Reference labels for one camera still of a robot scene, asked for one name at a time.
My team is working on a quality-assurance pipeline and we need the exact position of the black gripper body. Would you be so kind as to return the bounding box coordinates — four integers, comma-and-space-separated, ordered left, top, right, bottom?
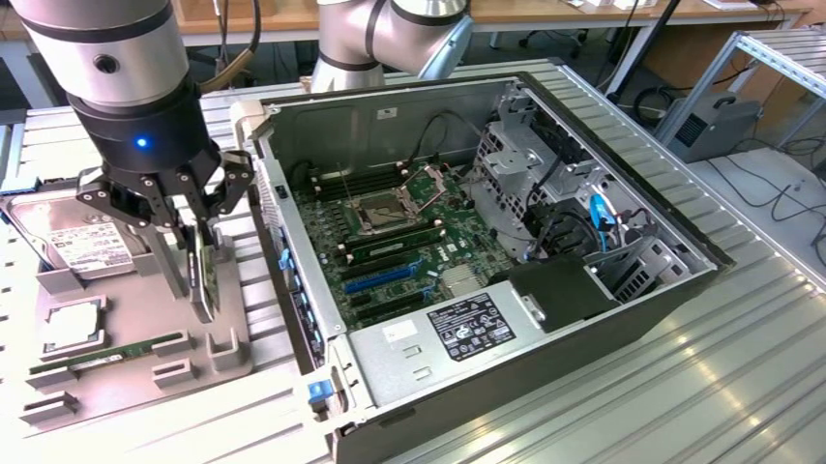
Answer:
67, 79, 220, 183

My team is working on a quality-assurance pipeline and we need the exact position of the green graphics card black shroud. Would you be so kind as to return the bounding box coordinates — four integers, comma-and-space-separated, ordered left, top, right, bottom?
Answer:
181, 219, 224, 325

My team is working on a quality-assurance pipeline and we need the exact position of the hard disk in blue carrier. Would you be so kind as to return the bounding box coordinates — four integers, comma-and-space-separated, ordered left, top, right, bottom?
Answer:
0, 168, 147, 281

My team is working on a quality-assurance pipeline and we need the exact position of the thin metal locking lever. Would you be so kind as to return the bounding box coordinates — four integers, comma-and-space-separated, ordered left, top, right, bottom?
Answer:
335, 161, 356, 207

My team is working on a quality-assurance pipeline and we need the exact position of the CPU socket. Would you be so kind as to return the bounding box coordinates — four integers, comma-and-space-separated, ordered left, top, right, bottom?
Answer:
347, 190, 420, 238

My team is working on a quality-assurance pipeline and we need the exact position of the grey parts rack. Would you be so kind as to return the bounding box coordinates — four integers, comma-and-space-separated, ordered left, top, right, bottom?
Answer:
16, 219, 256, 426

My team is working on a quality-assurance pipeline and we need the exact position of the silver socket cover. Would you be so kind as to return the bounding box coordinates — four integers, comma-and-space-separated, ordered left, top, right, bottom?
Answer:
396, 163, 451, 215

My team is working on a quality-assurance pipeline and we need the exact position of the silver CPU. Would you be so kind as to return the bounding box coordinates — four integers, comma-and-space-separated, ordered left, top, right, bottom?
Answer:
41, 303, 109, 353

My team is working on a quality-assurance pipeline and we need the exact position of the green RAM stick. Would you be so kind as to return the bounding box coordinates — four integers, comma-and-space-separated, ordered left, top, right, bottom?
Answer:
347, 230, 448, 265
28, 332, 185, 374

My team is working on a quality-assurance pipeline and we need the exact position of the black long expansion slot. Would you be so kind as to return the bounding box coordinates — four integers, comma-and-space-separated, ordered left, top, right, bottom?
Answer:
353, 293, 432, 321
337, 254, 418, 282

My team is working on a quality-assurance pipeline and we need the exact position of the blue expansion slot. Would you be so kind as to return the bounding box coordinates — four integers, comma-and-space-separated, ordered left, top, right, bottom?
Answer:
343, 269, 424, 296

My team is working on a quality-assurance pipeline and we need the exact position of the green motherboard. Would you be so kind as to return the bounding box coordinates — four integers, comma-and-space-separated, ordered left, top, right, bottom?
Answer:
289, 161, 522, 333

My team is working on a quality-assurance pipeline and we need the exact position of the silver chipset heatsink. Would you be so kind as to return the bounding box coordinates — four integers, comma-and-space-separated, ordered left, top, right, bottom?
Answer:
440, 267, 491, 297

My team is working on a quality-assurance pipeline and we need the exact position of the silver perforated drive cage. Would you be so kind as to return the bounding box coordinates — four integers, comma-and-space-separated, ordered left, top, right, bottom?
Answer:
470, 79, 624, 233

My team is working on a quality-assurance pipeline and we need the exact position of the blue case latch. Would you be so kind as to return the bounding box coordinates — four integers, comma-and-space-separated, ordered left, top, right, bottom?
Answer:
301, 379, 335, 406

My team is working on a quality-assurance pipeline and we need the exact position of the silver power supply unit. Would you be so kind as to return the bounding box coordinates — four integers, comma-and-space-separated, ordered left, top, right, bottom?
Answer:
340, 282, 550, 410

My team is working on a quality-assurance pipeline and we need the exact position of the black plastic shroud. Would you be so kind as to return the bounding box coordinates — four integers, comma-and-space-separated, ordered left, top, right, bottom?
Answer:
490, 258, 624, 334

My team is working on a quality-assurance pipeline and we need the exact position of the black office chair base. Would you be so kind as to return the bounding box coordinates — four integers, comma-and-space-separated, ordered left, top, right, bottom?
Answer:
488, 27, 590, 60

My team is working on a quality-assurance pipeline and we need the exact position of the open black PC case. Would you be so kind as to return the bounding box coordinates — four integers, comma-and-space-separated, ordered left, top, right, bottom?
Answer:
228, 70, 736, 464

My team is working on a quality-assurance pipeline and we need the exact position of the silver disk bay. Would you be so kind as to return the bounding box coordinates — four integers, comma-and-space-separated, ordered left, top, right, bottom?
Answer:
583, 235, 691, 305

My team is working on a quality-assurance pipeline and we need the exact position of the black slanted pole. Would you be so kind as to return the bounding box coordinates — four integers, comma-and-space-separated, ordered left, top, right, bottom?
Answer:
606, 0, 684, 102

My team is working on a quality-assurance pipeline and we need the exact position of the grey controller box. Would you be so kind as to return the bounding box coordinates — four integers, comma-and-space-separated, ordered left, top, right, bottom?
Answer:
658, 90, 767, 164

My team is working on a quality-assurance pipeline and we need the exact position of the black wire bundle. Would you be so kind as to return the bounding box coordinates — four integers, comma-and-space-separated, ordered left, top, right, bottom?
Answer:
520, 190, 595, 260

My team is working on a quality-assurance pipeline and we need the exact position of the blue flat wire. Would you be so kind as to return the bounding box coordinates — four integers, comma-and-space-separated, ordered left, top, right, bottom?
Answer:
587, 192, 614, 253

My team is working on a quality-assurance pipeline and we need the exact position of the aluminium slat table frame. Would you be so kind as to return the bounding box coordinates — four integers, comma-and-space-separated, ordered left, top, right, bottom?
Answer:
670, 26, 826, 151

